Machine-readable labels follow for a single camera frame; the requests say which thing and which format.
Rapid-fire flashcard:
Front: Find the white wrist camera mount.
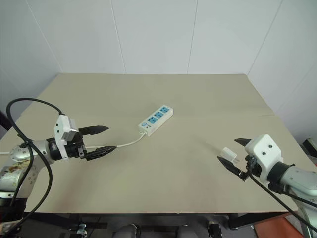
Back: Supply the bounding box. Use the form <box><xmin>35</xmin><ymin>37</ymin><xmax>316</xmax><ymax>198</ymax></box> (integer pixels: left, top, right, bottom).
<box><xmin>243</xmin><ymin>134</ymin><xmax>284</xmax><ymax>185</ymax></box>
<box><xmin>53</xmin><ymin>114</ymin><xmax>79</xmax><ymax>162</ymax></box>

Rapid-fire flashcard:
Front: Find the black table frame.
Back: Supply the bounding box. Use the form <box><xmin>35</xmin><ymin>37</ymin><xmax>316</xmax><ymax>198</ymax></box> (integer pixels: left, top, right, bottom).
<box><xmin>24</xmin><ymin>212</ymin><xmax>292</xmax><ymax>230</ymax></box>

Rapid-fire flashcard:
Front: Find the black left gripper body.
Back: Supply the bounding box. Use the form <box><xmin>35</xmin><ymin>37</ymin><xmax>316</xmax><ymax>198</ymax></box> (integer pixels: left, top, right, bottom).
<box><xmin>64</xmin><ymin>132</ymin><xmax>88</xmax><ymax>162</ymax></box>

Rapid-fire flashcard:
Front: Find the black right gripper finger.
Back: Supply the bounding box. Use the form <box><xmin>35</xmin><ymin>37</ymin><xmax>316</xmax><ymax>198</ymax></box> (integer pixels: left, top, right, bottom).
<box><xmin>217</xmin><ymin>155</ymin><xmax>249</xmax><ymax>183</ymax></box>
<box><xmin>234</xmin><ymin>138</ymin><xmax>253</xmax><ymax>149</ymax></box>

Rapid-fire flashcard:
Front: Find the orange red floor object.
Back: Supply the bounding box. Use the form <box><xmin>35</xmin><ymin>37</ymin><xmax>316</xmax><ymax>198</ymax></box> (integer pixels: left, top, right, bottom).
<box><xmin>254</xmin><ymin>210</ymin><xmax>308</xmax><ymax>238</ymax></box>

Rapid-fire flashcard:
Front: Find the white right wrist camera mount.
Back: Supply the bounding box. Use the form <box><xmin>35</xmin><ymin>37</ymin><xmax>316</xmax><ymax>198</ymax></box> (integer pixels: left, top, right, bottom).
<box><xmin>243</xmin><ymin>134</ymin><xmax>284</xmax><ymax>185</ymax></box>

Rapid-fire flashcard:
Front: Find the black object with grey top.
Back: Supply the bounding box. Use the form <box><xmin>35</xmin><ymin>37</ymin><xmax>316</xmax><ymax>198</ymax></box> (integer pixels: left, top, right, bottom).
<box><xmin>300</xmin><ymin>138</ymin><xmax>317</xmax><ymax>157</ymax></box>

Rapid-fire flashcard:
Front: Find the white power strip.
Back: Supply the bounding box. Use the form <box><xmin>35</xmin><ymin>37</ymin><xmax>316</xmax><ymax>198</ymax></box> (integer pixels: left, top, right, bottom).
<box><xmin>137</xmin><ymin>105</ymin><xmax>174</xmax><ymax>137</ymax></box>

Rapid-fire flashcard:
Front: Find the white cable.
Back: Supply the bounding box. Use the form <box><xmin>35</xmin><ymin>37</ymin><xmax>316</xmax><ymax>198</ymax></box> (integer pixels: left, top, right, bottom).
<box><xmin>0</xmin><ymin>130</ymin><xmax>147</xmax><ymax>156</ymax></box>

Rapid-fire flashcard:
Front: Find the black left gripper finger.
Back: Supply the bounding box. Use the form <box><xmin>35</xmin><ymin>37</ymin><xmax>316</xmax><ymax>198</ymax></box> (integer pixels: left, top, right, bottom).
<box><xmin>78</xmin><ymin>125</ymin><xmax>110</xmax><ymax>137</ymax></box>
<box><xmin>85</xmin><ymin>145</ymin><xmax>117</xmax><ymax>162</ymax></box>

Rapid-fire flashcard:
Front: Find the white plug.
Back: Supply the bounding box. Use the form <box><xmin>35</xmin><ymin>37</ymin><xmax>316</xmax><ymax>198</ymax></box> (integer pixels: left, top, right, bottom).
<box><xmin>220</xmin><ymin>146</ymin><xmax>240</xmax><ymax>165</ymax></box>

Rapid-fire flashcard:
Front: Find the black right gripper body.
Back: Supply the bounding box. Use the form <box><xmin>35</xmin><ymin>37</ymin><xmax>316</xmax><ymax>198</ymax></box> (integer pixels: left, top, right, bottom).
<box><xmin>244</xmin><ymin>154</ymin><xmax>264</xmax><ymax>179</ymax></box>

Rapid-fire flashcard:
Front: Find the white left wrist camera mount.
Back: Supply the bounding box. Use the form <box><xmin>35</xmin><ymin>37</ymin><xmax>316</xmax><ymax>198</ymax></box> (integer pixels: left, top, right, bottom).
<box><xmin>53</xmin><ymin>114</ymin><xmax>79</xmax><ymax>162</ymax></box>

